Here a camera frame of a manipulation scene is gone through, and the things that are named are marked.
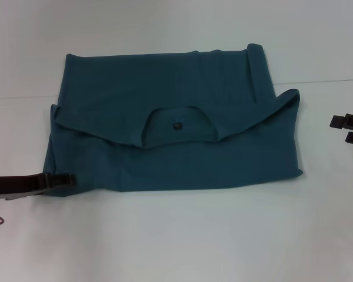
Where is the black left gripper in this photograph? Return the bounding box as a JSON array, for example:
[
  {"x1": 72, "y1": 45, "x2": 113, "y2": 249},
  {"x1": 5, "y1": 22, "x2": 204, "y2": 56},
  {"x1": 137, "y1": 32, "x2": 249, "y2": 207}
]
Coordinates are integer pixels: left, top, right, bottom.
[{"x1": 0, "y1": 173, "x2": 78, "y2": 201}]

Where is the teal FREE print t-shirt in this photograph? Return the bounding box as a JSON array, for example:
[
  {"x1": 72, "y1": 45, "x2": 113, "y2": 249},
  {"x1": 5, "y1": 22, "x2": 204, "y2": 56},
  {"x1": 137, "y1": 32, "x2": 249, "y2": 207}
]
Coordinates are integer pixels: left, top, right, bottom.
[{"x1": 42, "y1": 43, "x2": 305, "y2": 197}]

